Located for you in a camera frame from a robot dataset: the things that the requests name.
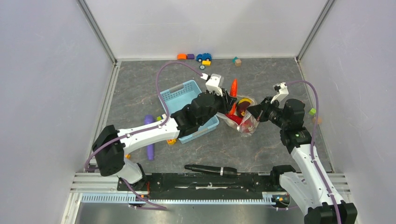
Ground blue toy car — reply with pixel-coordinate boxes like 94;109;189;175
196;53;212;62

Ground red toy chili pepper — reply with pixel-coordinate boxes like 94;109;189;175
226;114;242;125

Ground clear polka dot zip bag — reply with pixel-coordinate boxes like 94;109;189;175
216;95;257;137

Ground dark red toy beet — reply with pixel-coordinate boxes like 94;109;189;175
236;102;251;118

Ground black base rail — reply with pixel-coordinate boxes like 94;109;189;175
132;173;285;200

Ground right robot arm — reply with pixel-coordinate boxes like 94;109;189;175
247;98;358;224

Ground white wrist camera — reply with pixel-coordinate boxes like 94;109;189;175
271;82;289;103
201;73;224;97

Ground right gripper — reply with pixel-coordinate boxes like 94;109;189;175
246;97;289;129

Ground tan and teal wooden blocks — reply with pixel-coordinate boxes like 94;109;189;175
233;57;242;67

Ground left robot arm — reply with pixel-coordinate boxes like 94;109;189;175
92;91;237;190

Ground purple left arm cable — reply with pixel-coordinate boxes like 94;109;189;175
84;61;208;211

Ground tan wooden cube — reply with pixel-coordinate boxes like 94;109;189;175
312;117;322;125

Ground yellow orange toy fish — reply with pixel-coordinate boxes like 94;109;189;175
167;139;177;145

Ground light blue plastic basket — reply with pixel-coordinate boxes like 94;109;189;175
160;80;219;144

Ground yellow toy pear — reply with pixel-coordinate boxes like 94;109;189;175
238;98;252;104

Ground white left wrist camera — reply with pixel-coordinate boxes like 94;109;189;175
201;73;224;97

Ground yellow brick block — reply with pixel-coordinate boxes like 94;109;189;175
202;61;211;66

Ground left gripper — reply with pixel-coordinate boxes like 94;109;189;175
198;88;237;126

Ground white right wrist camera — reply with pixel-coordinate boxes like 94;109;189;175
271;82;289;103

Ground orange arch block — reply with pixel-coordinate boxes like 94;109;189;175
177;54;188;60

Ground black marker pen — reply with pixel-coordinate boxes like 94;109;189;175
184;164;237;178

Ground purple toy eggplant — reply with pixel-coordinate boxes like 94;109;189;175
144;115;156;161

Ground orange toy carrot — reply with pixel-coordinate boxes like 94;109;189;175
229;78;238;115

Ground green wooden cube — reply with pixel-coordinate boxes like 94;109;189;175
309;108;317;116

